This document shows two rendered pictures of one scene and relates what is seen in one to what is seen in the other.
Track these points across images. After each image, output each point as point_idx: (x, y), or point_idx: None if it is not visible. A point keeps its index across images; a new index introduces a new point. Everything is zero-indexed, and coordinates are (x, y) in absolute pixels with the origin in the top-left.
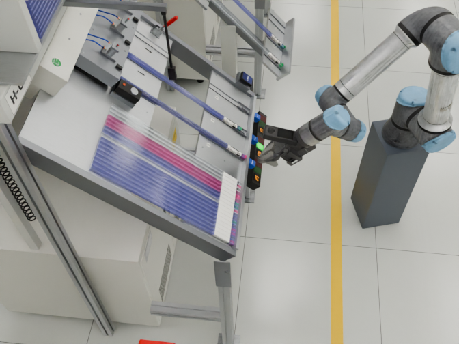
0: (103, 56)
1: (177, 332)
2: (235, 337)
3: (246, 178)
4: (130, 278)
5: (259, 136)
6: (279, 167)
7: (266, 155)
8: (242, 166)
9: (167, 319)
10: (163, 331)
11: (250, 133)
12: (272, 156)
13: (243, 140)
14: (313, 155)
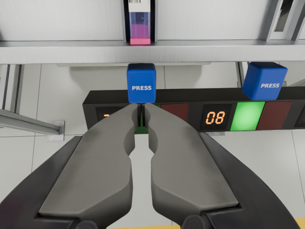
0: None
1: (64, 85)
2: (61, 136)
3: (7, 58)
4: None
5: (289, 111)
6: (259, 158)
7: (111, 141)
8: (94, 42)
9: (76, 74)
10: (64, 74)
11: (288, 48)
12: (21, 217)
13: (238, 30)
14: (285, 197)
